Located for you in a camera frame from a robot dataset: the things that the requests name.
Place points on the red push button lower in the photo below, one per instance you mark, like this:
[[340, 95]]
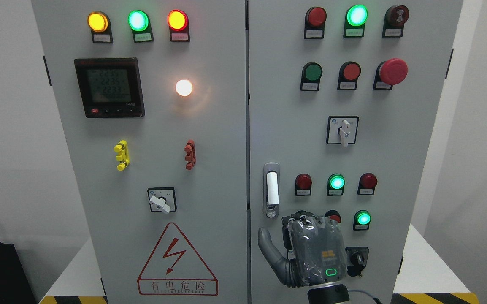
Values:
[[333, 215]]

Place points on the black rotary knob switch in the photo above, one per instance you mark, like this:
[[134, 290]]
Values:
[[356, 260]]

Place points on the green indicator light top left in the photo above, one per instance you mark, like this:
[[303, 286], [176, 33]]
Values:
[[140, 26]]

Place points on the green lit push button lower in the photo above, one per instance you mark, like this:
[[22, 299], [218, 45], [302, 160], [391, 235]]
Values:
[[362, 219]]

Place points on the red lit indicator light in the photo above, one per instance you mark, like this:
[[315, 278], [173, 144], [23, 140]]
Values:
[[178, 26]]

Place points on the dark red indicator top right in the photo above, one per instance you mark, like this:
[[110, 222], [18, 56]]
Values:
[[314, 24]]

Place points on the dark red indicator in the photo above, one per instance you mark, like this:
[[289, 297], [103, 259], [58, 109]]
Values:
[[314, 24], [367, 184], [303, 185]]

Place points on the yellow terminal connector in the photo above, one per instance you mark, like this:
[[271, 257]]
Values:
[[122, 155]]

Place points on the red push button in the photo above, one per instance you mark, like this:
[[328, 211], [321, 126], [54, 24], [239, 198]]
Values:
[[348, 76], [333, 215]]

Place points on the white selector switch upper right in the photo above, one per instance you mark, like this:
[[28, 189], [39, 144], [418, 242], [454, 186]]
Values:
[[342, 130]]

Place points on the green lit indicator top right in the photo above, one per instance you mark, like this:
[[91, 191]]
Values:
[[354, 21]]

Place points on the yellow indicator light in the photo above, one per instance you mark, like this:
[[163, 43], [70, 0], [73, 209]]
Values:
[[100, 27]]

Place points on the right grey cabinet door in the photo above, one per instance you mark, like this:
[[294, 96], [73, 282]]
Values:
[[289, 127]]

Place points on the red electric hazard warning sticker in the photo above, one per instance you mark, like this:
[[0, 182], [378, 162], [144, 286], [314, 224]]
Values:
[[175, 268]]

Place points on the left door white selector switch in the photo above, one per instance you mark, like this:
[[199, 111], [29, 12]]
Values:
[[162, 199]]

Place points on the dark red indicator middle left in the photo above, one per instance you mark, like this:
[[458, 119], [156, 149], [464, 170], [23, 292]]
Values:
[[303, 185]]

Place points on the dark red indicator middle right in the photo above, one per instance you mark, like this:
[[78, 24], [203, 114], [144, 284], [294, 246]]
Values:
[[367, 184]]

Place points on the dark red buzzer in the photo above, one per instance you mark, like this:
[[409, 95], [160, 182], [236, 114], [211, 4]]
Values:
[[394, 20]]

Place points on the red terminal connector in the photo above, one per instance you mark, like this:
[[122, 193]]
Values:
[[190, 156]]

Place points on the silver door handle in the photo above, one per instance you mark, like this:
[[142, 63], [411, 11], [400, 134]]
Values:
[[271, 189]]

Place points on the black digital power meter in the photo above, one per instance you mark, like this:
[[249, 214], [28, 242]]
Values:
[[110, 87]]

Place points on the green push button upper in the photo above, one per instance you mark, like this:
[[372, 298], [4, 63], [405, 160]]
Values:
[[310, 77]]

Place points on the red emergency stop button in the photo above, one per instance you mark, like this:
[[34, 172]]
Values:
[[389, 73]]

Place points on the green lit indicator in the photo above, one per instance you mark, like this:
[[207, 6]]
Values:
[[335, 185], [354, 21]]

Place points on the white platform with hazard stripes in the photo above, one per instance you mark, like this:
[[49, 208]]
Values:
[[424, 278]]

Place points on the left grey cabinet door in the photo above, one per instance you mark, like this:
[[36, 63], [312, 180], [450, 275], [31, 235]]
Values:
[[211, 198]]

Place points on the red push button upper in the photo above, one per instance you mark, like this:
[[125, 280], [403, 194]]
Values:
[[348, 76]]

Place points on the white lit indicator lamp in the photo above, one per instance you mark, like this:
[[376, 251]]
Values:
[[184, 87]]

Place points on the grey cabinet door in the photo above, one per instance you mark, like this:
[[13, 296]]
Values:
[[211, 198], [289, 127]]

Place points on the green lit indicator middle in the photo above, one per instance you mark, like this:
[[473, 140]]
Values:
[[335, 185]]

